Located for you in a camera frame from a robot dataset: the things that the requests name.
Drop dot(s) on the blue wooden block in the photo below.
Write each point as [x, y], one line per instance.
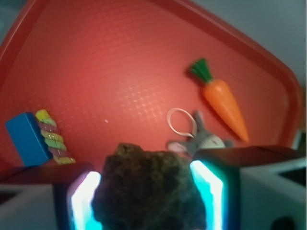
[30, 144]

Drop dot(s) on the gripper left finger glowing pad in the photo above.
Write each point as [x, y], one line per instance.
[48, 197]

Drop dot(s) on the brown rock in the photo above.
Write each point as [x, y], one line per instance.
[147, 190]

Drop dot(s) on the orange toy carrot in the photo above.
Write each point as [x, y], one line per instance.
[220, 97]

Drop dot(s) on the multicolour braided rope toy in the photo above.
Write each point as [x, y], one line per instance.
[53, 139]

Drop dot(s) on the red plastic tray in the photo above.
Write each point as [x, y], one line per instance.
[108, 71]

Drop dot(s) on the grey plush mouse toy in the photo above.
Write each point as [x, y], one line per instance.
[200, 137]

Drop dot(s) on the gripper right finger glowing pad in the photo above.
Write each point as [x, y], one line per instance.
[252, 188]

